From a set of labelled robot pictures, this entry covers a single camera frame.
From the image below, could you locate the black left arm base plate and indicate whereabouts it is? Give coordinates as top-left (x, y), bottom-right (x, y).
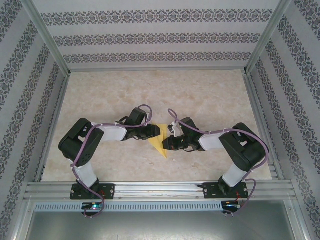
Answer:
top-left (69, 183), bottom-right (116, 201)

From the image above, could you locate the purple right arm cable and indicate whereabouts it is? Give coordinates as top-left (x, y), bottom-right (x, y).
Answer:
top-left (167, 108), bottom-right (270, 212)

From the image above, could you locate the brushed grey metal panel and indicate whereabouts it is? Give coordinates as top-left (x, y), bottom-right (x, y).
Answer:
top-left (24, 209), bottom-right (308, 240)

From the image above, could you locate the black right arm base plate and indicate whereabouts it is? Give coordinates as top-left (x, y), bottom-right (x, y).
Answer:
top-left (202, 181), bottom-right (250, 200)

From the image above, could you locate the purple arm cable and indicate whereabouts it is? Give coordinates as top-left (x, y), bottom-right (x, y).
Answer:
top-left (70, 104), bottom-right (153, 219)
top-left (167, 108), bottom-right (270, 212)

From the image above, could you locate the aluminium frame post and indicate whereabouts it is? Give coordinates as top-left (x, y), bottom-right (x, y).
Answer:
top-left (21, 0), bottom-right (71, 76)
top-left (243, 0), bottom-right (292, 75)

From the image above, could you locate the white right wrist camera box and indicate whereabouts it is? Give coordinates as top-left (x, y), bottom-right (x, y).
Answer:
top-left (167, 121), bottom-right (183, 138)

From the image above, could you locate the aluminium front frame bar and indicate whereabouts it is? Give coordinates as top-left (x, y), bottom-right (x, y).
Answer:
top-left (289, 199), bottom-right (314, 240)
top-left (8, 199), bottom-right (36, 240)

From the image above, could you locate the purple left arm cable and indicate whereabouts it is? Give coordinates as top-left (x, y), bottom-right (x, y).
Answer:
top-left (70, 104), bottom-right (153, 219)

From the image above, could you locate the grey slotted cable duct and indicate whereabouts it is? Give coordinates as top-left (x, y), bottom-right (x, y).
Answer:
top-left (33, 201), bottom-right (224, 213)

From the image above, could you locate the aluminium mounting rail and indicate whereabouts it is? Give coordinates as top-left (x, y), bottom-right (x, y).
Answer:
top-left (23, 181), bottom-right (297, 201)

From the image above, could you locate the left controller board green light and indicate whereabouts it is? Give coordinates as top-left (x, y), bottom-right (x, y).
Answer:
top-left (81, 202), bottom-right (105, 210)

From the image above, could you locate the right controller board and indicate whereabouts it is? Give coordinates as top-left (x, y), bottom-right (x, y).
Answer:
top-left (223, 201), bottom-right (242, 210)

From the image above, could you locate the aluminium side frame rail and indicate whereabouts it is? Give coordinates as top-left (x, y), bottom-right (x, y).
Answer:
top-left (243, 73), bottom-right (285, 181)
top-left (33, 73), bottom-right (72, 183)

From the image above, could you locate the aluminium back frame rail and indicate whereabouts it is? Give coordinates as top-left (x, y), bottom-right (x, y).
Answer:
top-left (68, 66), bottom-right (247, 73)

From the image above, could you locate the yellow paper sheet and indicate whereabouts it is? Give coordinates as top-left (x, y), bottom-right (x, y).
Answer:
top-left (147, 123), bottom-right (169, 159)

